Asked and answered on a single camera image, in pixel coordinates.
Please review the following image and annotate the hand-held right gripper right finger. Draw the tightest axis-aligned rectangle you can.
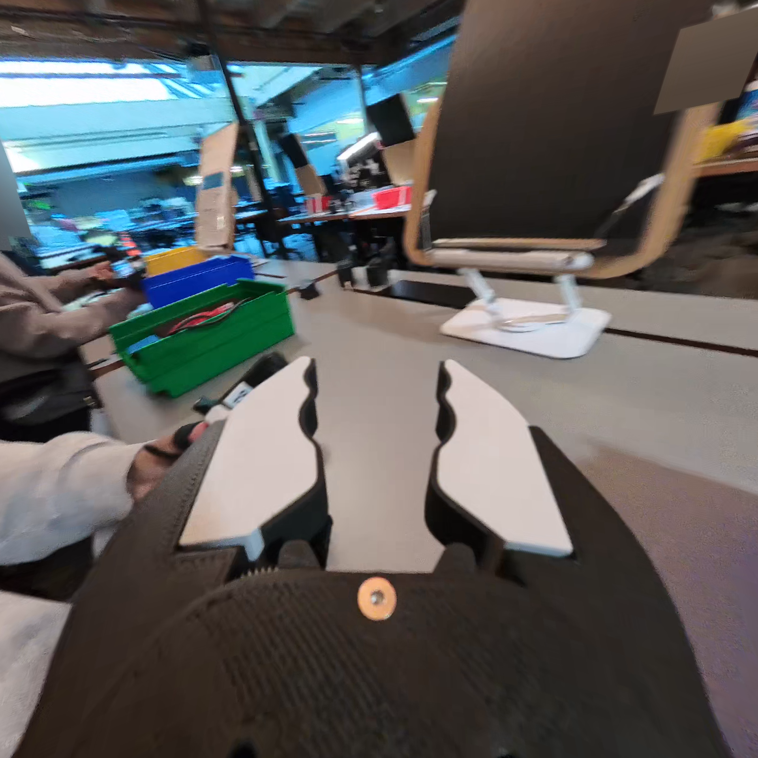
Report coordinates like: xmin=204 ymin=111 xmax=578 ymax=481
xmin=425 ymin=359 xmax=575 ymax=563

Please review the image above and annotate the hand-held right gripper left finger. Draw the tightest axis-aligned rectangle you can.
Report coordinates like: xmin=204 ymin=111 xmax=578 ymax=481
xmin=178 ymin=355 xmax=331 ymax=562

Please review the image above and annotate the green plastic bin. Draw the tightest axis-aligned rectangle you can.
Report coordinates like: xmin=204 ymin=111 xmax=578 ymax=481
xmin=108 ymin=278 xmax=296 ymax=399

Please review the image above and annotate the red network cable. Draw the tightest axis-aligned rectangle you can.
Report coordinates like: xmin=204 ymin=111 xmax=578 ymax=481
xmin=160 ymin=301 xmax=238 ymax=338

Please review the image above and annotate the person's left forearm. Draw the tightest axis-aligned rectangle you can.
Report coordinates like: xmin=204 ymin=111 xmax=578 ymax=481
xmin=0 ymin=431 xmax=148 ymax=566

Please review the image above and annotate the grey desk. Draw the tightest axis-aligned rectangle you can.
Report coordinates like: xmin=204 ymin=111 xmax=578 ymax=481
xmin=80 ymin=257 xmax=758 ymax=758

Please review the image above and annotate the person's left hand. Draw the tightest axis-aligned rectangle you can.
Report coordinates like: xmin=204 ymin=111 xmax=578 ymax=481
xmin=126 ymin=420 xmax=209 ymax=503

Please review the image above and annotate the blue plastic bin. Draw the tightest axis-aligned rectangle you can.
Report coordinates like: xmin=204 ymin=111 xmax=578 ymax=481
xmin=142 ymin=255 xmax=255 ymax=310

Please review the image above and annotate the yellow plastic bin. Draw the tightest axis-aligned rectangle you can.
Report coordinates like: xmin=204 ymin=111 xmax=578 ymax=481
xmin=144 ymin=246 xmax=208 ymax=276

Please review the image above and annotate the wooden background table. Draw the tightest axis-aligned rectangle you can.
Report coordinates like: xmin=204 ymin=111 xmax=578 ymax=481
xmin=275 ymin=201 xmax=415 ymax=261

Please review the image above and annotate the cardboard sheet on stand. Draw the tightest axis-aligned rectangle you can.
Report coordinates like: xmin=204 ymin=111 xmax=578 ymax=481
xmin=195 ymin=121 xmax=240 ymax=252

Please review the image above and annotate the black board with wooden rim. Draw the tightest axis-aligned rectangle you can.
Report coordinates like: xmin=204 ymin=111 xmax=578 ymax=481
xmin=403 ymin=0 xmax=726 ymax=280

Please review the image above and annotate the black steel post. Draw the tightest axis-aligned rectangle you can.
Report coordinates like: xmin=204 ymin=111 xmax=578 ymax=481
xmin=198 ymin=0 xmax=285 ymax=258

